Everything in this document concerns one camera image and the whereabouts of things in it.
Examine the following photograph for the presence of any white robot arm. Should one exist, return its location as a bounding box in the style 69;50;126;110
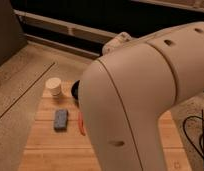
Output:
78;22;204;171

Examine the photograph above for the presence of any black ceramic bowl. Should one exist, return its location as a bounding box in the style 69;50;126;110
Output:
71;80;80;100

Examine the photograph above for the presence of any white paper cup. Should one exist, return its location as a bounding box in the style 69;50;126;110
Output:
45;77;62;96

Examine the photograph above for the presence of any blue grey sponge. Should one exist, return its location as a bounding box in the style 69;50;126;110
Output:
54;109;68;131

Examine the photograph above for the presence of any wooden cutting board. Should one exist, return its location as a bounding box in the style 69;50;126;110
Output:
18;81;192;171

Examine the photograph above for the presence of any black cable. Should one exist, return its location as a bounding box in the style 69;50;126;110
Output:
182;109;204;166

